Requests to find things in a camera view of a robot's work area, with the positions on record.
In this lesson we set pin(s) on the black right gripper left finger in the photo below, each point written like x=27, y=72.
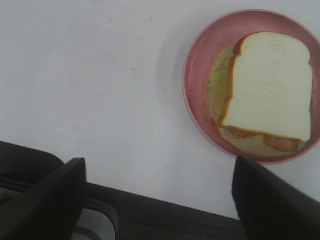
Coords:
x=48, y=210

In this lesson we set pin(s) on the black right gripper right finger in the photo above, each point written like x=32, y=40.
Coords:
x=269, y=208

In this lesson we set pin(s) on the white bread sandwich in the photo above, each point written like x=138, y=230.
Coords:
x=259, y=94

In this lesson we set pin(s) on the pink round plate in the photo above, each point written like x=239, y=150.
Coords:
x=218, y=35

